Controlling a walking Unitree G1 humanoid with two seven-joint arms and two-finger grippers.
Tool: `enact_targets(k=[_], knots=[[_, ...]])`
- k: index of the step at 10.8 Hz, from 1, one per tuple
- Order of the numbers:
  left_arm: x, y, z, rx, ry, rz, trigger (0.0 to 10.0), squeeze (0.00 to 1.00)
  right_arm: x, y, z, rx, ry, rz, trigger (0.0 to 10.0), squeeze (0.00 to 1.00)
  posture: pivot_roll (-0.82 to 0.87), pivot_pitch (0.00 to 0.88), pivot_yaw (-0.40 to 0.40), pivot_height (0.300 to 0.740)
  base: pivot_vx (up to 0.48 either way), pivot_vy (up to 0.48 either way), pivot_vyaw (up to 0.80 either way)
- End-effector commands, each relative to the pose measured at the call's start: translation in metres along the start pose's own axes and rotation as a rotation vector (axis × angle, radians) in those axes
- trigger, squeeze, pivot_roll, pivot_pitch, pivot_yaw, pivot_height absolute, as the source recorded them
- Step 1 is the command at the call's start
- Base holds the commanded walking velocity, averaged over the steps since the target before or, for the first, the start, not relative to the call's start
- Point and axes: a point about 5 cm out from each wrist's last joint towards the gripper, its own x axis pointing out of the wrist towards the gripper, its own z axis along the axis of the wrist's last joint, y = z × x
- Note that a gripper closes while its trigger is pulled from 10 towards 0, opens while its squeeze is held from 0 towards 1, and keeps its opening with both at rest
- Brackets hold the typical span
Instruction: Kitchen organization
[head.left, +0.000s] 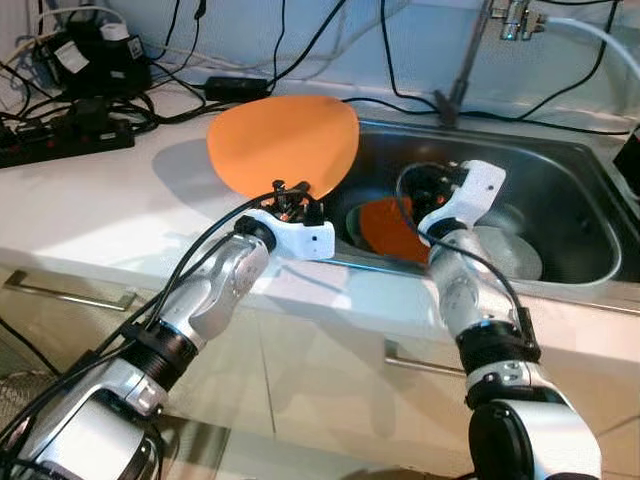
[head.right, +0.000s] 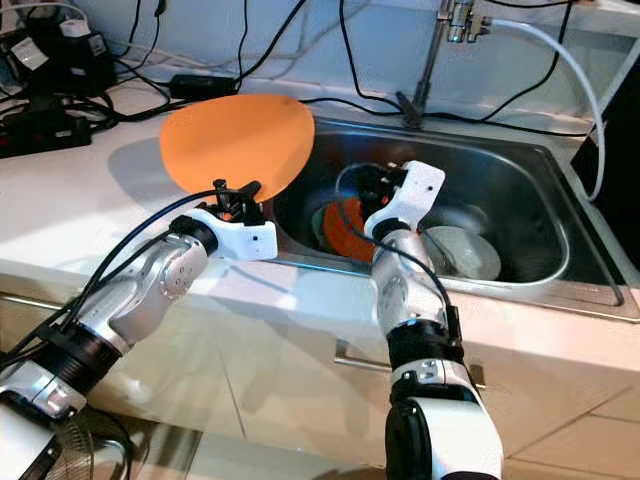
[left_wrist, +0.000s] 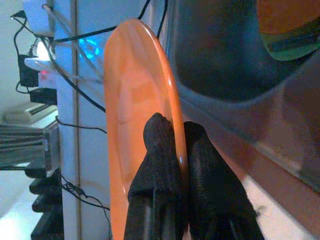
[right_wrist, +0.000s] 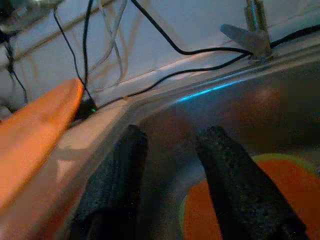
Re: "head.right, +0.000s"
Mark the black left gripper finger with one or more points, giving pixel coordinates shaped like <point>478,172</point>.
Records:
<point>252,187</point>
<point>222,187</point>

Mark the orange plate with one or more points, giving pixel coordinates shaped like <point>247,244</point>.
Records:
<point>235,140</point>

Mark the orange bowl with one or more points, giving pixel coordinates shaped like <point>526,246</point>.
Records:
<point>355,235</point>

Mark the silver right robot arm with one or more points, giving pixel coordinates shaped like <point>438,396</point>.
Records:
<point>405,300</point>

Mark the small black power brick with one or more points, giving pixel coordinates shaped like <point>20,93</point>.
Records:
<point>202,86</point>

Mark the white bowl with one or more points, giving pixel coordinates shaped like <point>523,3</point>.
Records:
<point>465,255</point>

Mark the metal faucet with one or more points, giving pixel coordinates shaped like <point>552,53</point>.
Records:
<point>428,70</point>

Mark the stainless steel sink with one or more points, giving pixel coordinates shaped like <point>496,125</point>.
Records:
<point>520,190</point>

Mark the black power strip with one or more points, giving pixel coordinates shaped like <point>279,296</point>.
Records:
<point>50,128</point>

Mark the large black power adapter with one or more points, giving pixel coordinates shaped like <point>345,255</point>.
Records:
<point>70,60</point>

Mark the black appliance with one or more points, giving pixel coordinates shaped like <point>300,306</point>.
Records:
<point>610,170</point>

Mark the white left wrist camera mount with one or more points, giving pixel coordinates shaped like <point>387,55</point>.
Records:
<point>245,240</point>

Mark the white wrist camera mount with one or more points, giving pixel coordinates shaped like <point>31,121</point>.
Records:
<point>245,240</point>
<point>410,195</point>

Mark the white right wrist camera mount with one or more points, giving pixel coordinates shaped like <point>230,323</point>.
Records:
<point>410,195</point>

